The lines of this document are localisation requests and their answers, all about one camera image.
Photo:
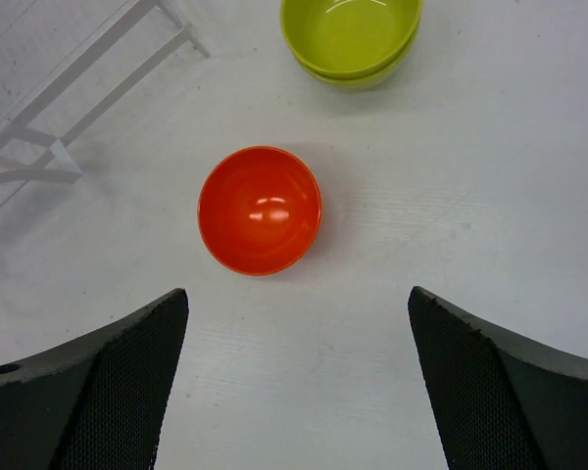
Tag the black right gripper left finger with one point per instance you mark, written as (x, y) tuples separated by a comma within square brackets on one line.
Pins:
[(97, 401)]

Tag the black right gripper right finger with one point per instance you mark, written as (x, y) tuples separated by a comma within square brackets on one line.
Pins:
[(499, 400)]

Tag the orange bowl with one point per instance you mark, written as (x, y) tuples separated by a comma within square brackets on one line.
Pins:
[(259, 210)]

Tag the lime green bowl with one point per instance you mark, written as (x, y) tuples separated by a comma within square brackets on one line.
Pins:
[(346, 39), (366, 82)]

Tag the white wire dish rack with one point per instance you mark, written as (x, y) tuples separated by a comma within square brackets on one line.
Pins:
[(63, 64)]

